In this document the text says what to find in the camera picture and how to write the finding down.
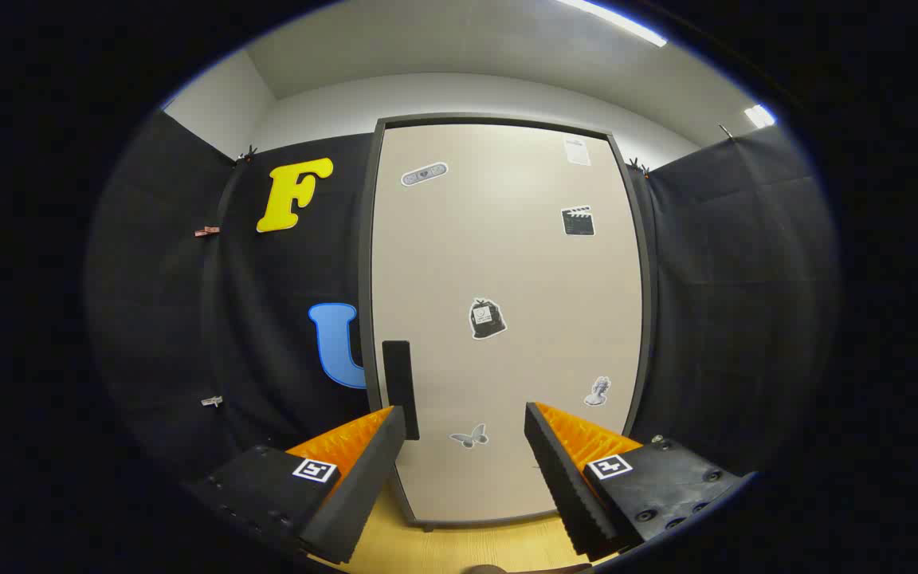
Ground black backdrop cloth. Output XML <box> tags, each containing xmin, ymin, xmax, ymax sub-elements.
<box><xmin>84</xmin><ymin>112</ymin><xmax>838</xmax><ymax>495</ymax></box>

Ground grey shoe cabinet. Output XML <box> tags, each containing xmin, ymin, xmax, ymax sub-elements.
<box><xmin>358</xmin><ymin>114</ymin><xmax>659</xmax><ymax>531</ymax></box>

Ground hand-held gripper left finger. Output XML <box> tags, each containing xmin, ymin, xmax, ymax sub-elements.
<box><xmin>184</xmin><ymin>405</ymin><xmax>408</xmax><ymax>565</ymax></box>

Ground black door handle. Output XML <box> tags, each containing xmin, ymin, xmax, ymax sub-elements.
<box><xmin>382</xmin><ymin>340</ymin><xmax>420</xmax><ymax>441</ymax></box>

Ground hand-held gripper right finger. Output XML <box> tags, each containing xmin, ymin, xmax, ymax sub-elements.
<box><xmin>524</xmin><ymin>402</ymin><xmax>751</xmax><ymax>563</ymax></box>

